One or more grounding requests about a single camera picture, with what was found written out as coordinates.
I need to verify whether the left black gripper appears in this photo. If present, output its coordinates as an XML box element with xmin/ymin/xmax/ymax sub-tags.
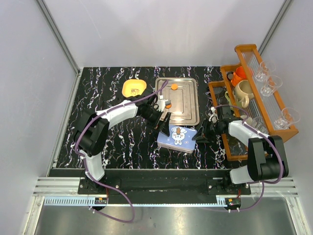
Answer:
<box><xmin>140</xmin><ymin>108</ymin><xmax>171</xmax><ymax>137</ymax></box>

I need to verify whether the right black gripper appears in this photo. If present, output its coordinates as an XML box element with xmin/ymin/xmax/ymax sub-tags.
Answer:
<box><xmin>192</xmin><ymin>118</ymin><xmax>224</xmax><ymax>143</ymax></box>

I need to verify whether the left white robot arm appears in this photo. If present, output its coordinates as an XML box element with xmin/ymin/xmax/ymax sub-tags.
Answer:
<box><xmin>74</xmin><ymin>92</ymin><xmax>171</xmax><ymax>194</ymax></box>

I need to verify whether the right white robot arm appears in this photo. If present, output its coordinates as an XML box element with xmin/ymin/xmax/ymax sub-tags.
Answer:
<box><xmin>193</xmin><ymin>105</ymin><xmax>289</xmax><ymax>194</ymax></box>

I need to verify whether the large steel baking tray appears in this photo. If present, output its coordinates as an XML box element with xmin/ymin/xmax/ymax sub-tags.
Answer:
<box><xmin>155</xmin><ymin>77</ymin><xmax>200</xmax><ymax>126</ymax></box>

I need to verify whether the orange round cookie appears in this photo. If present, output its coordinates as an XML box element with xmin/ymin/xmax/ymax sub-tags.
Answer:
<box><xmin>171</xmin><ymin>84</ymin><xmax>178</xmax><ymax>90</ymax></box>

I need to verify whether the light green cup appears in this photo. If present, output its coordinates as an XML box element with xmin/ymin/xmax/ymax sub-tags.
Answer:
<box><xmin>224</xmin><ymin>91</ymin><xmax>240</xmax><ymax>111</ymax></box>

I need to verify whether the yellow mug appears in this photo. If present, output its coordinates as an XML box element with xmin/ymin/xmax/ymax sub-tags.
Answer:
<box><xmin>241</xmin><ymin>115</ymin><xmax>253</xmax><ymax>126</ymax></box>

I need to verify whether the yellow plate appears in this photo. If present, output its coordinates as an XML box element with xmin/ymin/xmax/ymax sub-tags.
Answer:
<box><xmin>122</xmin><ymin>79</ymin><xmax>147</xmax><ymax>98</ymax></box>

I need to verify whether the clear glass cup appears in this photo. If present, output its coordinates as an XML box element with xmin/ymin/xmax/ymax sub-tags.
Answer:
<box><xmin>260</xmin><ymin>75</ymin><xmax>283</xmax><ymax>97</ymax></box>
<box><xmin>254</xmin><ymin>61</ymin><xmax>276</xmax><ymax>82</ymax></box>
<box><xmin>251</xmin><ymin>117</ymin><xmax>268</xmax><ymax>134</ymax></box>
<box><xmin>274</xmin><ymin>107</ymin><xmax>300</xmax><ymax>130</ymax></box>

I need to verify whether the beige ceramic mug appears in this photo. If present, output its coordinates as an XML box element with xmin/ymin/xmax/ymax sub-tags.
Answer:
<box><xmin>233</xmin><ymin>80</ymin><xmax>254</xmax><ymax>108</ymax></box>

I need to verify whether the wooden shelf rack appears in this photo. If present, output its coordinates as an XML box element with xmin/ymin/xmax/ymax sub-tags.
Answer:
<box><xmin>208</xmin><ymin>44</ymin><xmax>299</xmax><ymax>162</ymax></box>

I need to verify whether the orange cup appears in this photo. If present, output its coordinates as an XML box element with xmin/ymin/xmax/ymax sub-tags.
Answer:
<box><xmin>226</xmin><ymin>66</ymin><xmax>247</xmax><ymax>87</ymax></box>

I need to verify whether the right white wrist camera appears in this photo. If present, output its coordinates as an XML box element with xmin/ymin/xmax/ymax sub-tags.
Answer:
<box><xmin>209</xmin><ymin>106</ymin><xmax>218</xmax><ymax>123</ymax></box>

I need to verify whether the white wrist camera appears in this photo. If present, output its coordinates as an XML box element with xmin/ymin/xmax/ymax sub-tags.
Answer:
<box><xmin>156</xmin><ymin>95</ymin><xmax>171</xmax><ymax>112</ymax></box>
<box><xmin>209</xmin><ymin>106</ymin><xmax>218</xmax><ymax>123</ymax></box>

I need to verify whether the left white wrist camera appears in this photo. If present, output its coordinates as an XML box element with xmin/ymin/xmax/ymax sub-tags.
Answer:
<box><xmin>156</xmin><ymin>95</ymin><xmax>171</xmax><ymax>112</ymax></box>

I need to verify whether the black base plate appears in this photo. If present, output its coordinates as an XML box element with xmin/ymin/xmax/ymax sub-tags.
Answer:
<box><xmin>77</xmin><ymin>168</ymin><xmax>252</xmax><ymax>205</ymax></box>

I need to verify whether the aluminium frame rail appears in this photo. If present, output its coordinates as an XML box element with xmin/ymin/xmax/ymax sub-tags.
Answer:
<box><xmin>36</xmin><ymin>0</ymin><xmax>82</xmax><ymax>74</ymax></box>

